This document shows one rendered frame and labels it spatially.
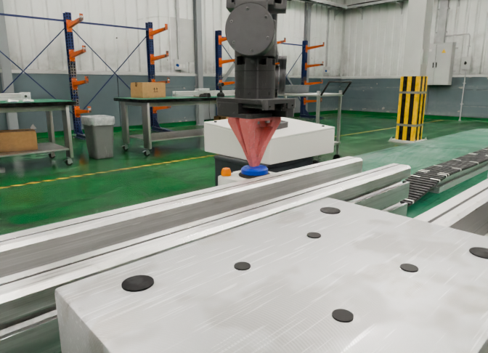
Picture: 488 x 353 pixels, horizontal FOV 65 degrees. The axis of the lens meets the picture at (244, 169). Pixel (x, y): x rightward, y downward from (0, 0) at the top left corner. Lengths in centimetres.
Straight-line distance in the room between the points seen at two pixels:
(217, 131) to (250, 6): 65
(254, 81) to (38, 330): 39
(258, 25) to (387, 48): 1267
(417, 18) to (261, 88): 664
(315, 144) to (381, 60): 1213
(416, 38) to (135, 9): 546
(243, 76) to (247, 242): 39
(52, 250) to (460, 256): 26
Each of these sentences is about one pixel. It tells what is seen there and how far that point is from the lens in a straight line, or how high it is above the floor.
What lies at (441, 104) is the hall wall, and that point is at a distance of 1235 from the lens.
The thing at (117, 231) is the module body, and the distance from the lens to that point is 34.
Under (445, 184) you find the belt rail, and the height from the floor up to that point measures 79.
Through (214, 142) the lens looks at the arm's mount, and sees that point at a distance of 110.
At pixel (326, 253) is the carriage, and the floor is 90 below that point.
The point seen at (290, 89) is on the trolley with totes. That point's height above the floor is 91.
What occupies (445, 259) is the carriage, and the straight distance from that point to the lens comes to 18.
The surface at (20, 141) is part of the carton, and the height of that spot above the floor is 33.
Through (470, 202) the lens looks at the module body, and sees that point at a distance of 42.
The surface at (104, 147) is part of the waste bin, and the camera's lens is 546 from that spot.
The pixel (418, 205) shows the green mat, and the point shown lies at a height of 78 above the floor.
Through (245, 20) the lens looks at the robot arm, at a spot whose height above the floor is 104.
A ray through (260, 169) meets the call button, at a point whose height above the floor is 85.
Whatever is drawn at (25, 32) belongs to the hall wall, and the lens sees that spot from 805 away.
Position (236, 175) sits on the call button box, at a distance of 57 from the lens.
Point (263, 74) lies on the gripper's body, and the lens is 53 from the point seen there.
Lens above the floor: 97
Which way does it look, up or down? 13 degrees down
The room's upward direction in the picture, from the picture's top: straight up
